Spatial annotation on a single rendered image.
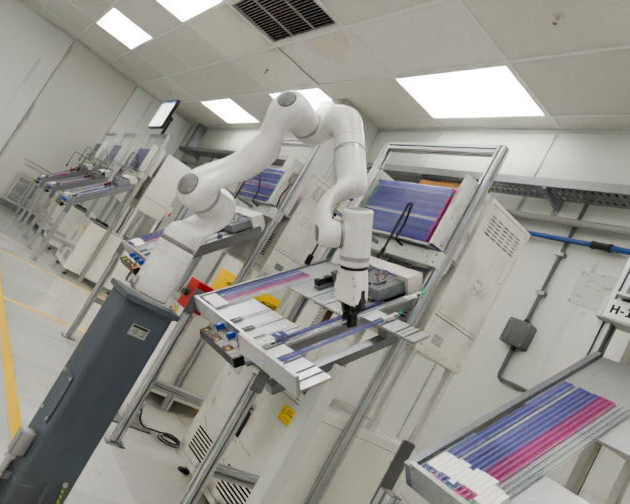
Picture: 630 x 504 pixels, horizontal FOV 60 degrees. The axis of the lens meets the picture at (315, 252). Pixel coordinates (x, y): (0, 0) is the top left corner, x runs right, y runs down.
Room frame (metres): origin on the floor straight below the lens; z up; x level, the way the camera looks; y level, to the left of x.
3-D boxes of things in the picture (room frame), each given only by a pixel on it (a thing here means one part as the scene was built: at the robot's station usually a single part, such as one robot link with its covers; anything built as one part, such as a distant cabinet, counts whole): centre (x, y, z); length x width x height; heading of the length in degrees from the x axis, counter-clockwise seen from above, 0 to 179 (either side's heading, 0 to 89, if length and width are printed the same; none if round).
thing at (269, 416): (2.53, -0.35, 0.31); 0.70 x 0.65 x 0.62; 33
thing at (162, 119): (6.40, 2.32, 2.10); 0.58 x 0.14 x 0.41; 33
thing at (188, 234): (1.76, 0.37, 1.00); 0.19 x 0.12 x 0.24; 151
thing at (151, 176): (6.48, 2.20, 0.95); 1.36 x 0.82 x 1.90; 123
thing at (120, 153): (7.70, 2.98, 0.95); 1.37 x 0.82 x 1.90; 123
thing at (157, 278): (1.74, 0.39, 0.79); 0.19 x 0.19 x 0.18
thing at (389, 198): (2.42, -0.28, 1.52); 0.51 x 0.13 x 0.27; 33
